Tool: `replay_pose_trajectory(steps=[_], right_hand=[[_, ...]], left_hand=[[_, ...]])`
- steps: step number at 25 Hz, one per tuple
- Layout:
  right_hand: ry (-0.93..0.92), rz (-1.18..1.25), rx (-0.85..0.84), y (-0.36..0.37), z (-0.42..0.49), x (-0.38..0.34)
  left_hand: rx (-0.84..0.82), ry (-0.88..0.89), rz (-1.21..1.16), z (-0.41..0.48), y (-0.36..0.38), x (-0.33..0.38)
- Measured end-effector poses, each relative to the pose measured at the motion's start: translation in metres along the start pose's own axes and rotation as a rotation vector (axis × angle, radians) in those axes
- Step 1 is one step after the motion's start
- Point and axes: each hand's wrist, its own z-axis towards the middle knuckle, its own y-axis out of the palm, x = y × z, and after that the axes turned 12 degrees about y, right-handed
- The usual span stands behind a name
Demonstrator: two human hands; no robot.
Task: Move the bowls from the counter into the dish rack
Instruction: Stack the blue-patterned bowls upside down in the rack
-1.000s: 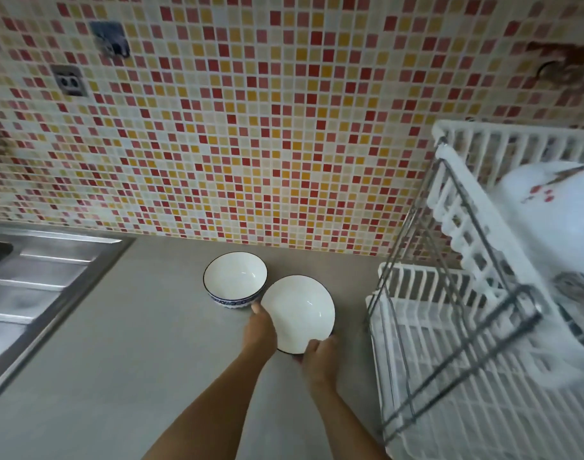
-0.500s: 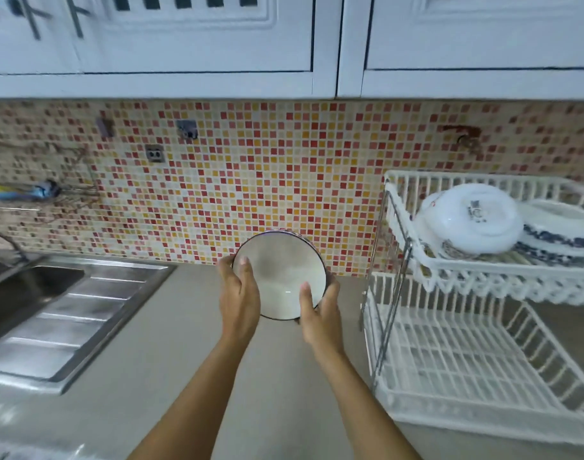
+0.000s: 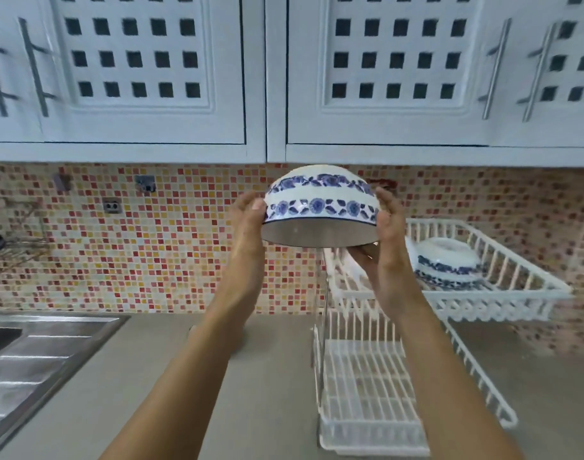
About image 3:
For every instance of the person's right hand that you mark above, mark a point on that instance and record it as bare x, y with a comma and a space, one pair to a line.
392, 273

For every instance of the person's left hand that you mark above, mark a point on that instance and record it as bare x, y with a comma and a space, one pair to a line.
246, 253

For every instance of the blue floral white bowl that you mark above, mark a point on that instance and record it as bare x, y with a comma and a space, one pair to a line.
445, 256
320, 191

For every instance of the white plastic dish rack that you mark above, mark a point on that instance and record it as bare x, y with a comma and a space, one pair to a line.
488, 297

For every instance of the person's left forearm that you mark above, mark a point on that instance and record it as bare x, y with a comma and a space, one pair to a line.
186, 392

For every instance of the person's right forearm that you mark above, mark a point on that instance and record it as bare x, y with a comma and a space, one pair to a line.
445, 388

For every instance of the white upper cabinet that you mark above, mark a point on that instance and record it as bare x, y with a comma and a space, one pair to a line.
268, 90

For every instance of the stainless steel double sink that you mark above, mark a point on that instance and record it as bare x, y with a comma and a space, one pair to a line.
57, 359

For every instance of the steel wall hook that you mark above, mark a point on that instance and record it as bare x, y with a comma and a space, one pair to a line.
145, 183

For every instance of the grey wall socket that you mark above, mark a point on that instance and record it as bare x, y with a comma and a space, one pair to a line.
112, 205

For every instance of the steel wall hook plate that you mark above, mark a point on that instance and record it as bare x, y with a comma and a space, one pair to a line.
61, 182

